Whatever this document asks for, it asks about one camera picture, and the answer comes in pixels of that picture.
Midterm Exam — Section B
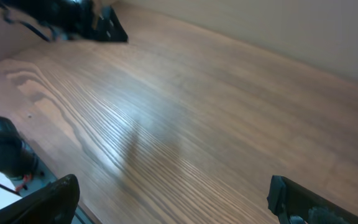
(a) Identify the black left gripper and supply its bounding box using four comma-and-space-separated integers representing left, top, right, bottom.
75, 4, 129, 42

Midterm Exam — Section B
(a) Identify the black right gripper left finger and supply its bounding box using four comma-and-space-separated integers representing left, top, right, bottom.
0, 174, 80, 224

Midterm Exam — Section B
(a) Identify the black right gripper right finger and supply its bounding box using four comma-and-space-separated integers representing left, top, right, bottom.
267, 175, 358, 224

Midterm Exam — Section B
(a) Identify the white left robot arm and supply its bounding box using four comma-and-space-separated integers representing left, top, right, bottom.
0, 0, 129, 43

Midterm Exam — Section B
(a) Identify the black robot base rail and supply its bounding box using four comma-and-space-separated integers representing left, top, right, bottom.
0, 112, 96, 224

